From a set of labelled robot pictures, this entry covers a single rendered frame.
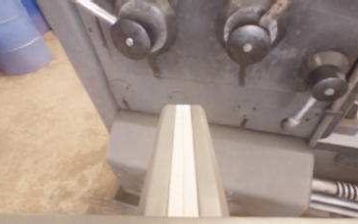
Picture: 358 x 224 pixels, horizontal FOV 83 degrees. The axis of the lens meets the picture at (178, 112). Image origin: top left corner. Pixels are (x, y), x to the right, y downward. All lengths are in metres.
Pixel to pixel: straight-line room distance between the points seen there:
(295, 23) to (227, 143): 0.29
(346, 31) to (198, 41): 0.22
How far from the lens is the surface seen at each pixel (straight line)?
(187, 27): 0.38
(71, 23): 0.52
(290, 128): 0.41
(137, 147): 0.57
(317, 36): 0.38
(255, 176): 0.52
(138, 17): 0.35
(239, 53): 0.32
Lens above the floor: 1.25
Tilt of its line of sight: 46 degrees down
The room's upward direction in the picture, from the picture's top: 8 degrees counter-clockwise
